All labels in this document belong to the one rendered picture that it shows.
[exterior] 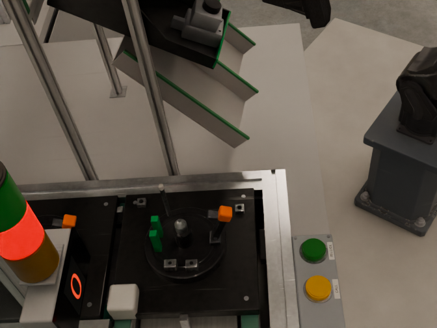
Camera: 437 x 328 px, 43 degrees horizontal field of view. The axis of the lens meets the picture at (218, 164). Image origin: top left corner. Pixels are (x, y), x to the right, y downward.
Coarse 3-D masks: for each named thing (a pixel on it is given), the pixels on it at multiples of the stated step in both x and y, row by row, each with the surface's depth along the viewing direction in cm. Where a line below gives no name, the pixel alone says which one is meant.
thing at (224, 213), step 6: (210, 210) 88; (222, 210) 87; (228, 210) 87; (210, 216) 87; (216, 216) 88; (222, 216) 86; (228, 216) 87; (216, 222) 90; (222, 222) 88; (216, 228) 90; (222, 228) 90; (216, 234) 91
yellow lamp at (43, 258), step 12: (48, 240) 59; (36, 252) 57; (48, 252) 59; (12, 264) 57; (24, 264) 57; (36, 264) 58; (48, 264) 60; (24, 276) 59; (36, 276) 59; (48, 276) 60
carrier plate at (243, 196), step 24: (192, 192) 103; (216, 192) 102; (240, 192) 102; (144, 216) 100; (240, 216) 98; (120, 240) 98; (144, 240) 97; (240, 240) 95; (120, 264) 94; (144, 264) 94; (240, 264) 92; (144, 288) 91; (168, 288) 91; (192, 288) 90; (216, 288) 90; (240, 288) 89; (144, 312) 88; (168, 312) 88; (192, 312) 88; (216, 312) 88; (240, 312) 88
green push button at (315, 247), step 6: (306, 240) 94; (312, 240) 93; (318, 240) 93; (306, 246) 93; (312, 246) 93; (318, 246) 93; (324, 246) 93; (306, 252) 92; (312, 252) 92; (318, 252) 92; (324, 252) 92; (306, 258) 92; (312, 258) 92; (318, 258) 91
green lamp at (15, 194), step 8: (8, 176) 51; (8, 184) 51; (0, 192) 50; (8, 192) 51; (16, 192) 52; (0, 200) 50; (8, 200) 51; (16, 200) 52; (24, 200) 54; (0, 208) 51; (8, 208) 51; (16, 208) 52; (24, 208) 54; (0, 216) 51; (8, 216) 52; (16, 216) 53; (0, 224) 52; (8, 224) 52; (16, 224) 53
